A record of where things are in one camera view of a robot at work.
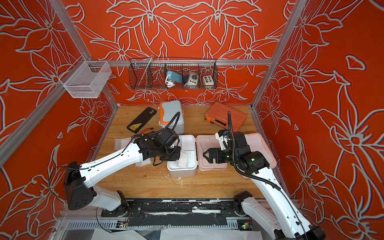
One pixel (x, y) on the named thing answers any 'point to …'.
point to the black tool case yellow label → (140, 120)
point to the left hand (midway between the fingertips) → (182, 155)
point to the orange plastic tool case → (218, 114)
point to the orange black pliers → (143, 131)
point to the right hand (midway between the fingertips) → (208, 153)
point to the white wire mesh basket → (86, 79)
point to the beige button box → (208, 80)
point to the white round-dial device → (193, 79)
